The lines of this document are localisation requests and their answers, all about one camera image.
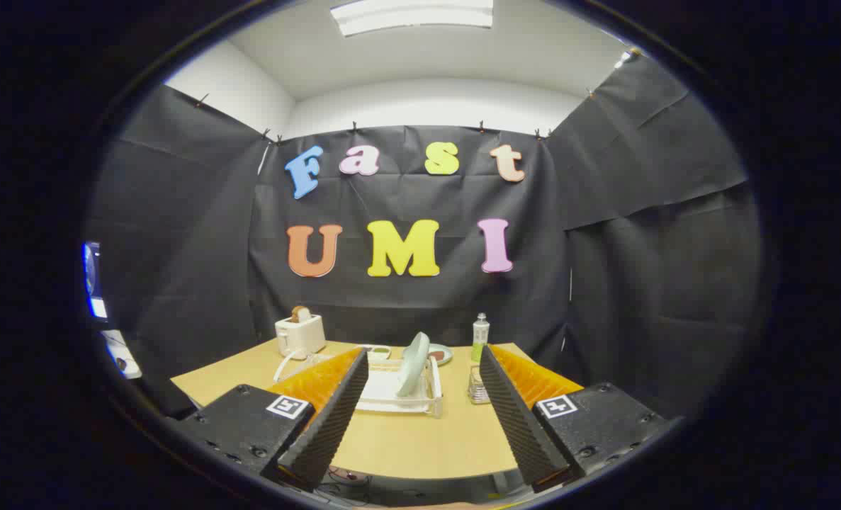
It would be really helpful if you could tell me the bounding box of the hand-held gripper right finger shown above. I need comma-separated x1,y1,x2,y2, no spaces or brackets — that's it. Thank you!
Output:
478,345,669,494

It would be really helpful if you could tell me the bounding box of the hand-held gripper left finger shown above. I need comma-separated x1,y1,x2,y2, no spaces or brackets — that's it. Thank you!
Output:
176,347,370,493

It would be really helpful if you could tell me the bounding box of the metal wire basket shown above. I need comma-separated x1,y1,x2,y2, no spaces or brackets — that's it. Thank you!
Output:
468,363,492,405

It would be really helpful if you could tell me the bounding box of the white dish rack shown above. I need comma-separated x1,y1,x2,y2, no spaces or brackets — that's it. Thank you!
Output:
273,345,444,419

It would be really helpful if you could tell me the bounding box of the pale green plate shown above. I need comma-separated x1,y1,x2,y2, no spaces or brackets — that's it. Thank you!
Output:
396,331,431,398

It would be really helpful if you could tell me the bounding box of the white toaster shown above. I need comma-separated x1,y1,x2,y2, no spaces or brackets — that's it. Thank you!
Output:
275,314,327,359

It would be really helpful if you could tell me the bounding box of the green label drink bottle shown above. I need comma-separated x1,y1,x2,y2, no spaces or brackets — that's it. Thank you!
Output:
471,313,490,363

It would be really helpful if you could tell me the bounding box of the black backdrop cloth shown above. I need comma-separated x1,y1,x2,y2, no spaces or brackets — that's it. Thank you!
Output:
84,53,764,426

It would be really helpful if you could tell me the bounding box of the computer monitor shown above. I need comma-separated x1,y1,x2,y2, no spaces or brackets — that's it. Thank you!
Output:
82,241,109,321

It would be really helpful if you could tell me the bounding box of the ceiling light panel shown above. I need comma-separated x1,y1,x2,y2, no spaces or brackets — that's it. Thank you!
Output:
329,0,495,38

